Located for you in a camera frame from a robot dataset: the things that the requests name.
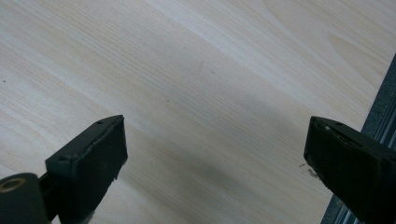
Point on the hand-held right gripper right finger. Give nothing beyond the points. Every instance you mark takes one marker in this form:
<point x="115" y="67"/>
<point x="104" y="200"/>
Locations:
<point x="351" y="161"/>

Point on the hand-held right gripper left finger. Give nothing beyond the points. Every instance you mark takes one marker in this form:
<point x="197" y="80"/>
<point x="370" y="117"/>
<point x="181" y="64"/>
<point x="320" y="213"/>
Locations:
<point x="87" y="161"/>

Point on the aluminium frame rail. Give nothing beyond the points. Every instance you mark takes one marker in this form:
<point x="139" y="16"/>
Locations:
<point x="384" y="109"/>

